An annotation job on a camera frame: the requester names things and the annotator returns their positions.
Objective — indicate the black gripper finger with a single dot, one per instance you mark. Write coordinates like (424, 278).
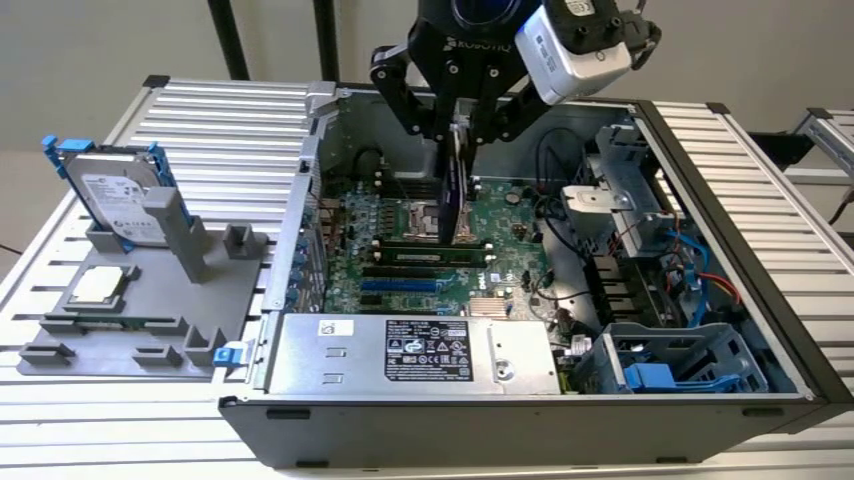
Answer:
(508, 120)
(401, 90)

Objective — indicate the green graphics card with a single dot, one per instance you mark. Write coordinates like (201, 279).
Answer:
(457, 200)

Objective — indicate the black stand pole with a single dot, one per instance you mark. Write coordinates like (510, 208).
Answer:
(229, 40)
(328, 40)

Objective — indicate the coin cell battery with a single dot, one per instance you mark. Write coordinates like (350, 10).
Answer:
(513, 196)

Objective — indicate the silver metal drive cage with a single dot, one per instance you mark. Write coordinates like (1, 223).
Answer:
(595, 200)

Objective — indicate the CPU socket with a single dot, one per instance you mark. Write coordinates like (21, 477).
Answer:
(417, 220)

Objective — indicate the green motherboard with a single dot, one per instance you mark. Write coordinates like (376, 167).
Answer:
(508, 250)

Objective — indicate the black RAM slot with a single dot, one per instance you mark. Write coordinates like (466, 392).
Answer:
(414, 243)

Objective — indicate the black RAM stick with label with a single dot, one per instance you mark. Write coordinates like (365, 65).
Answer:
(428, 258)

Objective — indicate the long black expansion slot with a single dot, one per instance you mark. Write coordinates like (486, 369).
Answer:
(401, 272)

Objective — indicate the blue expansion slot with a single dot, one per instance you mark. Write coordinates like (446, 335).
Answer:
(401, 287)

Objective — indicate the silver chipset heatsink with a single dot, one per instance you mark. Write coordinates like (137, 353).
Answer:
(490, 306)

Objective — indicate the hard disk in blue carrier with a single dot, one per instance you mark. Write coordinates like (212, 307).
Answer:
(110, 195)

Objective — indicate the aluminium side table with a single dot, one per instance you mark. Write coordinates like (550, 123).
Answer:
(831, 127)

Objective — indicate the grey disk bay cage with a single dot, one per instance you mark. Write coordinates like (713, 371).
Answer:
(601, 365)

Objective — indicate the grey power supply unit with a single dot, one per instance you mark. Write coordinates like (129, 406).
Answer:
(361, 360)

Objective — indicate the blue plastic drive tray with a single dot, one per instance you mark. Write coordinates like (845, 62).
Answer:
(651, 376)

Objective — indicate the silver CPU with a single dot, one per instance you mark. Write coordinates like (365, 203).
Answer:
(99, 284)

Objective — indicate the blue case latch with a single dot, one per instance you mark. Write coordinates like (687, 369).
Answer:
(225, 357)

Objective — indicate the black open PC case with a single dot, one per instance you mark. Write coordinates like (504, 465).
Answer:
(468, 435)

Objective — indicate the green RAM stick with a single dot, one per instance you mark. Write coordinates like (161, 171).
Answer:
(110, 324)

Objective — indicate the grey parts rack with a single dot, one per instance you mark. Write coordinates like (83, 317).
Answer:
(107, 352)

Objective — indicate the black table bracket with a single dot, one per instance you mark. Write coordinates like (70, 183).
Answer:
(784, 147)

